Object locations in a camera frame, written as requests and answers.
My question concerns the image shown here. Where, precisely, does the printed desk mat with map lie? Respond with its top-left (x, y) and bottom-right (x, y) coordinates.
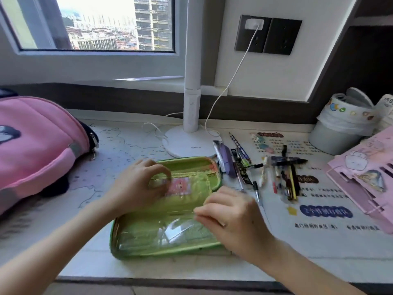
top-left (0, 121), bottom-right (393, 261)

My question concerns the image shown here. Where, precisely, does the blue striped pencil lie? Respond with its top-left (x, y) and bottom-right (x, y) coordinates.
top-left (228, 133), bottom-right (252, 165)

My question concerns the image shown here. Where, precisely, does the grey bin with white liner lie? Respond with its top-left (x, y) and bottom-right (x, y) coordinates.
top-left (308, 87), bottom-right (380, 156)

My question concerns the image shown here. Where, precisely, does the person's left forearm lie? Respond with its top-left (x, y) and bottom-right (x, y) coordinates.
top-left (0, 196), bottom-right (120, 295)

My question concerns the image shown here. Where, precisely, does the pink and navy backpack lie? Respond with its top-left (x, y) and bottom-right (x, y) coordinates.
top-left (0, 88), bottom-right (99, 216)

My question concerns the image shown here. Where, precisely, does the dark wooden shelf unit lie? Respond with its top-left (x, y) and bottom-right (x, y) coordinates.
top-left (307, 0), bottom-right (393, 103)

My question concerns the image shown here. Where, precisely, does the white desk lamp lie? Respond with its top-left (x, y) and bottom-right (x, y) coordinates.
top-left (162, 0), bottom-right (221, 159)

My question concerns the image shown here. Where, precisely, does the white charger plug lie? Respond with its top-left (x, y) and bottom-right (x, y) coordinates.
top-left (244, 18), bottom-right (264, 30)

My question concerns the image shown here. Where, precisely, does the person's right hand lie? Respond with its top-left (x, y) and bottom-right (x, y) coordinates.
top-left (193, 186), bottom-right (277, 268)

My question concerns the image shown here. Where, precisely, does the person's left hand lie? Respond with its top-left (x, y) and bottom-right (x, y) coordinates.
top-left (103, 159), bottom-right (172, 217)

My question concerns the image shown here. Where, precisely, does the white panda print bag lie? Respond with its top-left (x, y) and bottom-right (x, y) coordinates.
top-left (373, 94), bottom-right (393, 132)

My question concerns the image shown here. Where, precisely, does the white framed window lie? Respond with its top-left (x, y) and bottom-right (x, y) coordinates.
top-left (0, 0), bottom-right (188, 86)

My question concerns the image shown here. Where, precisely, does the pink cardboard organizer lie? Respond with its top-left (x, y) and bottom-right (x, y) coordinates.
top-left (326, 125), bottom-right (393, 234)

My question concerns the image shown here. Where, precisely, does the green pencil case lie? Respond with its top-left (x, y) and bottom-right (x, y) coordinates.
top-left (109, 156), bottom-right (234, 260)

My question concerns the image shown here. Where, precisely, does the pile of pens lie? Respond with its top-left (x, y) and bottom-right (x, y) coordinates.
top-left (232, 144), bottom-right (308, 206)

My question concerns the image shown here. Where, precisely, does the white charging cable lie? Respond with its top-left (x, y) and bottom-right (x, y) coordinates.
top-left (142, 29), bottom-right (260, 142)

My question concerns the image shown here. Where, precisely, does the clear grey ruler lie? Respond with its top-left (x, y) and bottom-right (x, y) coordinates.
top-left (212, 140), bottom-right (228, 173)

